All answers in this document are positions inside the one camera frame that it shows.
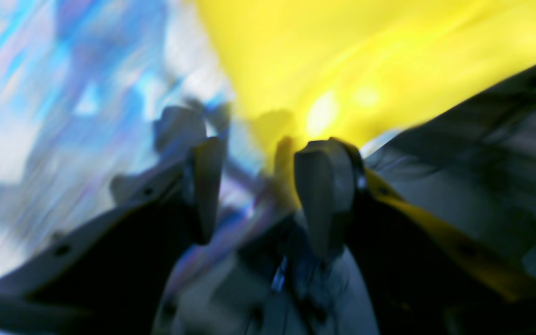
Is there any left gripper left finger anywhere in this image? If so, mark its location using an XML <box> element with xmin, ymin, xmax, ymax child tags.
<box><xmin>0</xmin><ymin>136</ymin><xmax>224</xmax><ymax>335</ymax></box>

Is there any patterned blue tablecloth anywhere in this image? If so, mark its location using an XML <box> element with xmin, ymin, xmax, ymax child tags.
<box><xmin>0</xmin><ymin>0</ymin><xmax>259</xmax><ymax>289</ymax></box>

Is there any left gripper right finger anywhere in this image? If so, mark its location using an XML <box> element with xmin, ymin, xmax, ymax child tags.
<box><xmin>294</xmin><ymin>137</ymin><xmax>536</xmax><ymax>335</ymax></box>

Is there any yellow T-shirt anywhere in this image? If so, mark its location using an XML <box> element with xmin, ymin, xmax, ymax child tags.
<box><xmin>193</xmin><ymin>0</ymin><xmax>536</xmax><ymax>203</ymax></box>

